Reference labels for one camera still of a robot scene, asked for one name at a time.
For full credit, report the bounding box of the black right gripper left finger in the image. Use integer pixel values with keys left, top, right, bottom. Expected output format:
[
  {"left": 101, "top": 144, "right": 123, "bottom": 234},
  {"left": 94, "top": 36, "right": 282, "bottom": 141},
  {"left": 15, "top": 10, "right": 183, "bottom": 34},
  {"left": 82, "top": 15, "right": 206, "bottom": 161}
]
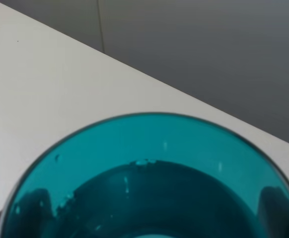
[{"left": 12, "top": 188, "right": 53, "bottom": 238}]

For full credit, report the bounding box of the teal transparent plastic cup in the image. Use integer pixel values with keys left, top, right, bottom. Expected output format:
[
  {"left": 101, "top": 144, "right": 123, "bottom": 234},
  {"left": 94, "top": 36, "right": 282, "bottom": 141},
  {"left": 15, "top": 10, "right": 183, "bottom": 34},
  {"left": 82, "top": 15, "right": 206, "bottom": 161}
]
[{"left": 0, "top": 113, "right": 289, "bottom": 238}]

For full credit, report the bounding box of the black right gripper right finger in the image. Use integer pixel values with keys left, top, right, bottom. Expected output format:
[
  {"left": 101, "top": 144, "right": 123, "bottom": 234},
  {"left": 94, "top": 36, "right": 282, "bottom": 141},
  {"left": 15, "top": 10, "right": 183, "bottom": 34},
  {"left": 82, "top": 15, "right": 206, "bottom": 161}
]
[{"left": 257, "top": 187, "right": 289, "bottom": 238}]

